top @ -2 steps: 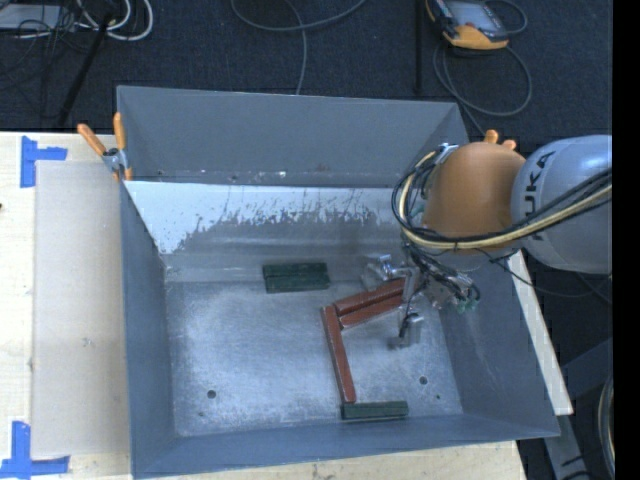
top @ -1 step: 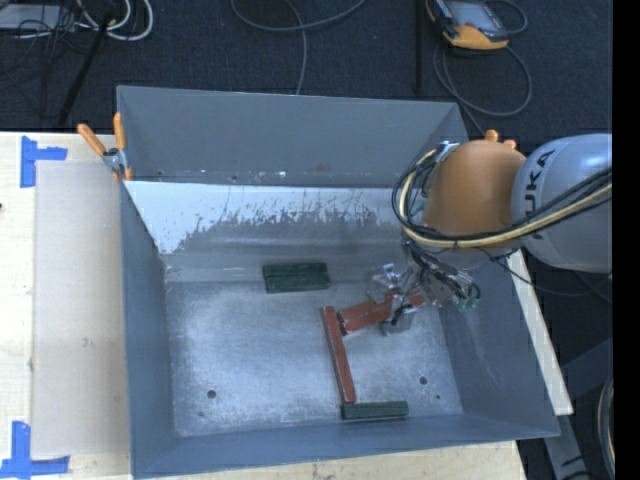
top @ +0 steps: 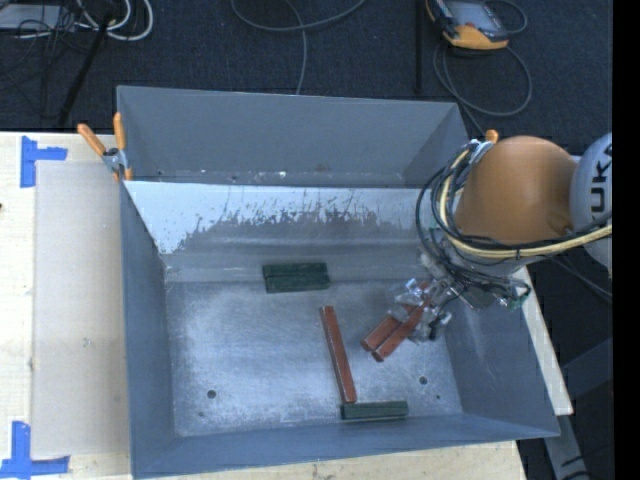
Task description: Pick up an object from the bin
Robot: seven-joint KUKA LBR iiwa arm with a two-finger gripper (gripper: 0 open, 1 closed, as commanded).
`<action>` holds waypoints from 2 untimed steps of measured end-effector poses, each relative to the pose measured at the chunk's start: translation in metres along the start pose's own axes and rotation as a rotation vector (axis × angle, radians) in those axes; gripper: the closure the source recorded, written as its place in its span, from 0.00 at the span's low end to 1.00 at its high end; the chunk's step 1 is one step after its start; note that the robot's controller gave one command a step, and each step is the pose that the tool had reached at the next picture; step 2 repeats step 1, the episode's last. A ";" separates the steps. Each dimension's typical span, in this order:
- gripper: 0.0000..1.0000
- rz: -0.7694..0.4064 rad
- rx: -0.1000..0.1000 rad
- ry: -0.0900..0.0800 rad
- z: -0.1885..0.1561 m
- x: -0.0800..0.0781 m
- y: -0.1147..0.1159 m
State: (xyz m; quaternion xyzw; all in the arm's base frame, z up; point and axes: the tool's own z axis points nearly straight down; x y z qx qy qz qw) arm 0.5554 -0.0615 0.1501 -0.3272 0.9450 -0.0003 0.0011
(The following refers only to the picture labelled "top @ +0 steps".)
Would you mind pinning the grey metal bin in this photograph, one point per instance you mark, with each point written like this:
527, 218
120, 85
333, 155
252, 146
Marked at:
280, 358

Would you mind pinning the dark green flat block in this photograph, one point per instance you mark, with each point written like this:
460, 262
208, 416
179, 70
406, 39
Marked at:
295, 269
298, 284
375, 410

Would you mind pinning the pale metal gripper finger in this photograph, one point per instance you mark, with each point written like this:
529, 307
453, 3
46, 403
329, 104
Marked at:
415, 287
404, 309

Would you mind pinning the pale flat board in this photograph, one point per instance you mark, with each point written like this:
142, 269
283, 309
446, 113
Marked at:
75, 293

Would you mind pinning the black cylinder on white bracket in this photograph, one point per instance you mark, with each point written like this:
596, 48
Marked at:
441, 324

